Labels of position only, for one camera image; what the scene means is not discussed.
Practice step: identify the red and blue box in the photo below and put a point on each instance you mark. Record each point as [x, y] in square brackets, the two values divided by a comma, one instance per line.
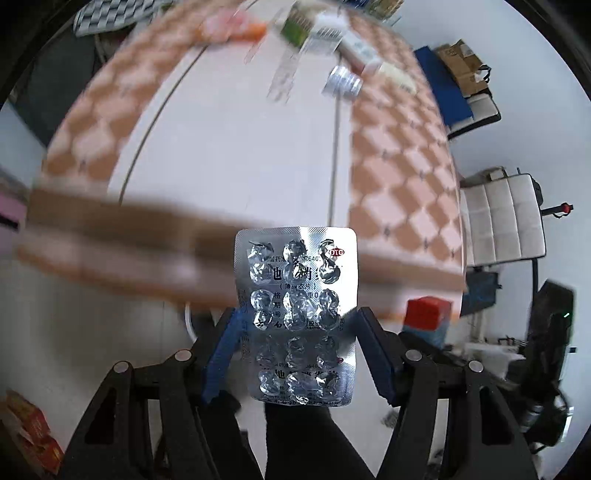
[428, 318]

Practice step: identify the orange plastic wrapper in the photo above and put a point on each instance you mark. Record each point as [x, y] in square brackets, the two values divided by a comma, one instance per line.
[228, 25]

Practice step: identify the silver pill blister pack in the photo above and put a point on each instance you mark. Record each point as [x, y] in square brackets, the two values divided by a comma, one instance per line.
[298, 292]

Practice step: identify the red cardboard box on floor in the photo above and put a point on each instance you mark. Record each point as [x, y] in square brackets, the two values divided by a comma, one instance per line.
[30, 432]

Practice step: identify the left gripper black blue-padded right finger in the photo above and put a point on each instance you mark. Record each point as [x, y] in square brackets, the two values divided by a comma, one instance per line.
[483, 440]

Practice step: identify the long white Doctor box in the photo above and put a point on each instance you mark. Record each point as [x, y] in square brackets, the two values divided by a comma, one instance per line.
[362, 57]

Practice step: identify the green and white box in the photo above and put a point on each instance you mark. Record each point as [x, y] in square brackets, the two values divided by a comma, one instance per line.
[314, 28]

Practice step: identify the small silver blister pack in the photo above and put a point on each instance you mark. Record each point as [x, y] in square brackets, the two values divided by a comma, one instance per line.
[343, 83]

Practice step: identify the yellow paper sheet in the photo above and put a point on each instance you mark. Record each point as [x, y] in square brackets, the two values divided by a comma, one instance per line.
[398, 77]

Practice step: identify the pink suitcase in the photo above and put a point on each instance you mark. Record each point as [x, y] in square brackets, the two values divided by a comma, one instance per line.
[13, 215]

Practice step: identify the blue board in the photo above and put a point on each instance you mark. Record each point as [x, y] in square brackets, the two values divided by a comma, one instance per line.
[453, 106]

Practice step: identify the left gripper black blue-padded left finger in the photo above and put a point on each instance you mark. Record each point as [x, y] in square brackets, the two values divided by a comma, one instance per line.
[112, 439]

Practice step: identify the black white checkered cloth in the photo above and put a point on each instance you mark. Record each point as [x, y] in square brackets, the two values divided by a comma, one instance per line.
[103, 16]

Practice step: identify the white padded chair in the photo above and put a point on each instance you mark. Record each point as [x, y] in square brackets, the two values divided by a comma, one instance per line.
[501, 218]

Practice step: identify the checkered pink tablecloth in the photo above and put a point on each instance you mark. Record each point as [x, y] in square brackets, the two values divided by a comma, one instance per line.
[173, 147]

